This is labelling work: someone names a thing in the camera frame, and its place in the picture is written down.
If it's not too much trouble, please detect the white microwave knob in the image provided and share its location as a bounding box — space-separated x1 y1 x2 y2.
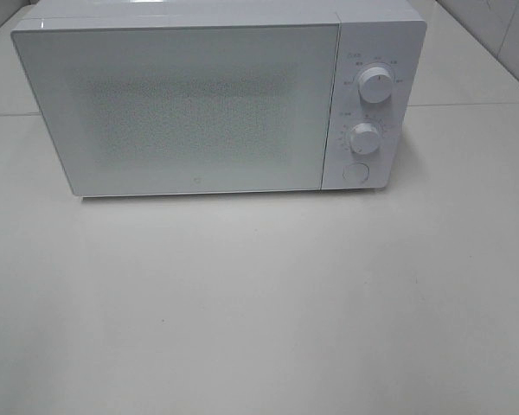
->
349 123 381 155
357 64 394 104

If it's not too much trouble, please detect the white microwave oven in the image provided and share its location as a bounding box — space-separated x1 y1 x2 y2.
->
10 1 427 197

